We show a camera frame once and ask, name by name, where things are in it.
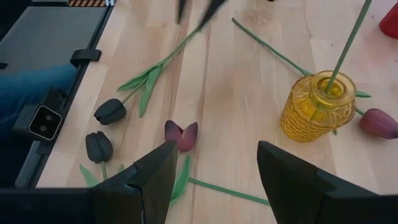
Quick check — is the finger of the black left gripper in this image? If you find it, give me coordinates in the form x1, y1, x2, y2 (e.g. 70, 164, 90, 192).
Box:
197, 0, 228, 31
177, 0, 188, 25

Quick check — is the black table-level camera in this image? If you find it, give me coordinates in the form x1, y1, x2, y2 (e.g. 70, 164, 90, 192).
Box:
12, 89, 68, 143

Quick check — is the black hazard-striped floor mat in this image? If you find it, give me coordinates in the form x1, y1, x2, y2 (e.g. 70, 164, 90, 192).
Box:
67, 0, 108, 7

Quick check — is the person's leg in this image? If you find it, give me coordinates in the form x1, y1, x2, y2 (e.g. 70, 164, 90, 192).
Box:
0, 63, 78, 141

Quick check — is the black table edge clip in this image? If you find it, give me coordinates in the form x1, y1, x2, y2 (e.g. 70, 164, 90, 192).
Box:
69, 49, 103, 68

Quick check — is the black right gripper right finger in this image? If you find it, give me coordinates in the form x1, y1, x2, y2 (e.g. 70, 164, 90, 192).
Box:
256, 140, 379, 224

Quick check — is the red ribbed glass vase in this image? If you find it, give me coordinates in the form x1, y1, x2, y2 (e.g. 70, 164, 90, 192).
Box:
379, 2, 398, 40

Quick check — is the black artificial tulip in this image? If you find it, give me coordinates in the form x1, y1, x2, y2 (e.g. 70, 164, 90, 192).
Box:
325, 0, 373, 93
93, 26, 201, 126
79, 130, 126, 189

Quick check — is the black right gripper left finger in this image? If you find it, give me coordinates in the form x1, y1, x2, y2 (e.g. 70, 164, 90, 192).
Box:
91, 139, 178, 224

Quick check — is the yellow textured glass vase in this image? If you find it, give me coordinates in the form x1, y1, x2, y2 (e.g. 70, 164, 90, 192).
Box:
279, 70, 358, 143

